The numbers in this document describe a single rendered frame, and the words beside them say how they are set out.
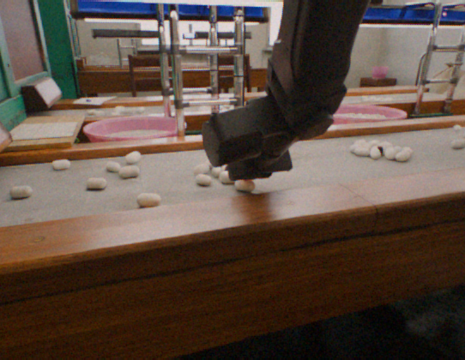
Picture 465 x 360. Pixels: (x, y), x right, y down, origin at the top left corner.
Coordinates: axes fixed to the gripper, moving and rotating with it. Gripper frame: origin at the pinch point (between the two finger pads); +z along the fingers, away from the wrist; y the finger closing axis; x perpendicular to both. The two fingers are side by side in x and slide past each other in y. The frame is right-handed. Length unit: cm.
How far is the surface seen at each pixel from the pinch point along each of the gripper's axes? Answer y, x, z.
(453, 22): -112, -65, 30
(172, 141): 9.2, -14.8, 17.4
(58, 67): 66, -176, 209
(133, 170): 18.5, -4.8, 6.9
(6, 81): 47, -41, 32
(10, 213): 36.3, 2.5, 0.9
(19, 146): 40.2, -16.5, 18.6
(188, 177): 8.8, -2.1, 5.8
